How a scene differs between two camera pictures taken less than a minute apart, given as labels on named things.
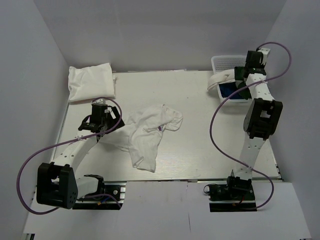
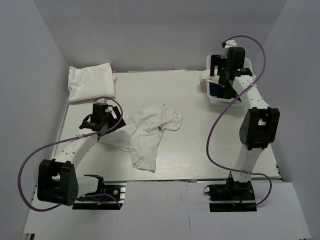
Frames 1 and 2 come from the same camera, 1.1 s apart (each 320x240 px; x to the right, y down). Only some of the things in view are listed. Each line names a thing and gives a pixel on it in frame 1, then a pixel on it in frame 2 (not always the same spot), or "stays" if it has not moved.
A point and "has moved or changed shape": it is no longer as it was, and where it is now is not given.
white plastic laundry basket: x=220 y=62 has moved or changed shape
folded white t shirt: x=91 y=82 stays
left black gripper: x=116 y=114 stays
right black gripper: x=261 y=66 -> x=216 y=60
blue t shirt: x=226 y=89 -> x=216 y=90
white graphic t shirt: x=142 y=134 stays
